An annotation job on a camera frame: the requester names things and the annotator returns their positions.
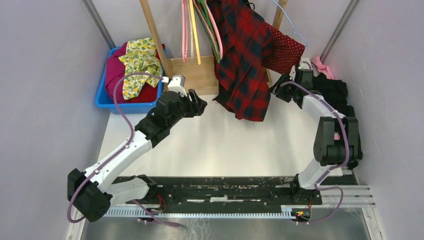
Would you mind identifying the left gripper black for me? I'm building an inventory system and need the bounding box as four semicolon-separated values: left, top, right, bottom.
167;88;207;127

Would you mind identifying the wooden hanger rack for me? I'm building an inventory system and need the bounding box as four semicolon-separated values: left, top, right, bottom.
139;0;285;96

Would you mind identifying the red polka dot skirt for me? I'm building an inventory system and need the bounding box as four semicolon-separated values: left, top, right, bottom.
262;23;306;74

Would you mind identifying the red black plaid garment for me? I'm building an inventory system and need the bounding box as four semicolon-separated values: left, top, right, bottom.
207;0;272;122

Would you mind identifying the lemon print garment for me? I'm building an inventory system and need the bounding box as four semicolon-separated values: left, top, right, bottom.
118;37;163;101

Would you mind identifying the light blue wire hanger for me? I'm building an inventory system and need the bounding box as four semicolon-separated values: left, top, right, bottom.
272;0;308;48

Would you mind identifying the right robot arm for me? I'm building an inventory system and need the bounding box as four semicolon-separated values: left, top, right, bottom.
270;69;363;204

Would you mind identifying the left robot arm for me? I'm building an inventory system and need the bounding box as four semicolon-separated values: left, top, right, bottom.
67;89;208;223

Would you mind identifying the pink hanger right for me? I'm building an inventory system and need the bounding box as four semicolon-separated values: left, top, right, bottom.
200;0;224;60

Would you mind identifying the pink hanger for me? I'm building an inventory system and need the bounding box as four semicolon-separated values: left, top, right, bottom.
181;0;189;63
200;0;224;60

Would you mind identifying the green hanger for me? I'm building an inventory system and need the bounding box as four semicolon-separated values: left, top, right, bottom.
193;0;221;64

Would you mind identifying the pink hanger left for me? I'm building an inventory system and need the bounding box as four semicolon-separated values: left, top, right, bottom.
181;0;189;63

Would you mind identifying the yellow hanger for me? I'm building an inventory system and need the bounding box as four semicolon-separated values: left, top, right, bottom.
188;0;202;65

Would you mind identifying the pink garment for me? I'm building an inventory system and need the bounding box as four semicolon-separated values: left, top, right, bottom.
311;56;335;80

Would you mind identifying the magenta garment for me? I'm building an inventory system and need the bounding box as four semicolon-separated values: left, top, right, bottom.
104;42;127;103

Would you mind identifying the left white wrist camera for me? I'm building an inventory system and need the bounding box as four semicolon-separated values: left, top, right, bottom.
161;74;187;97

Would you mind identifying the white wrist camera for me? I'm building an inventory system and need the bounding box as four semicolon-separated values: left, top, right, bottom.
161;74;187;97
289;57;313;81

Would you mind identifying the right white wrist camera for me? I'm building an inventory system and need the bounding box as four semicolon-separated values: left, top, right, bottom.
289;57;313;81

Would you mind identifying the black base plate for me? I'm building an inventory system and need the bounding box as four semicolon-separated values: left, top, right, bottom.
138;176;323;214

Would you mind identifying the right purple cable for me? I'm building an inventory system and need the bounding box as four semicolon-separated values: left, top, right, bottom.
279;61;351;225

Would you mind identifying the purple cable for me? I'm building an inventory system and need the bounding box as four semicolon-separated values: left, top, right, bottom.
66;72;183;229
279;61;351;225

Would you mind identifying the white cable duct strip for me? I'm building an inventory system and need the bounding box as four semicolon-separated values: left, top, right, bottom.
103;205;295;220

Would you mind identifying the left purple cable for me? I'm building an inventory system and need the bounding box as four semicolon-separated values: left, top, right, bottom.
66;72;183;229

